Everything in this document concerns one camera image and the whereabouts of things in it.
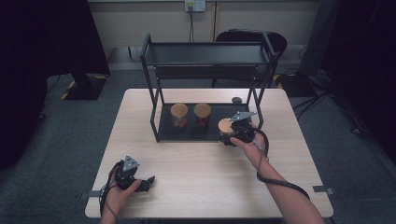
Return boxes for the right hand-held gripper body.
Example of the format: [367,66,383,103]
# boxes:
[229,111,260,145]

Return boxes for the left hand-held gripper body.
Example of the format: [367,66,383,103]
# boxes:
[113,154,143,191]

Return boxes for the black metal two-tier rack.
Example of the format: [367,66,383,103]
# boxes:
[139,32,279,144]

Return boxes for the person's left hand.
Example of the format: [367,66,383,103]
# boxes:
[103,179,143,217]

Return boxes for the person's right hand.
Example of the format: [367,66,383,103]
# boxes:
[230,124,270,172]

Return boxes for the red jar contents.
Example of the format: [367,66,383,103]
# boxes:
[195,117,210,129]

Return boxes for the pile of brown round balls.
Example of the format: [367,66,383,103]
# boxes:
[172,117,188,129]

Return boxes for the black box yellow stripes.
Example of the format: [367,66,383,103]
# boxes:
[273,72,316,98]

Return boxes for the black stand base yellow stripes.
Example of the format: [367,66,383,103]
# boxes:
[60,73,108,102]

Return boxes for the grey stand column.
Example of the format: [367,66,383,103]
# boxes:
[298,0,332,77]

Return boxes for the black curtain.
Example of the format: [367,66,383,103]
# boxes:
[0,0,110,171]
[323,0,396,157]

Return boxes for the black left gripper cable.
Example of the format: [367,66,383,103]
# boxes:
[98,160,125,220]

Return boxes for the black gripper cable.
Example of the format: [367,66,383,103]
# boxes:
[253,128,311,201]
[98,160,125,220]

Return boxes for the grey metal table bracket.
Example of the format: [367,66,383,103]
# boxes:
[312,185,335,196]
[78,189,105,201]

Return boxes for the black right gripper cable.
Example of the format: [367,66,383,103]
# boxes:
[253,128,311,201]

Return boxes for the black floor cables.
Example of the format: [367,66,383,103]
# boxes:
[291,91,363,136]

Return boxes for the black wall socket cable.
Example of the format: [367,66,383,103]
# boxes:
[188,8,195,43]

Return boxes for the white wall socket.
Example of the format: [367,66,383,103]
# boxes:
[184,0,207,13]

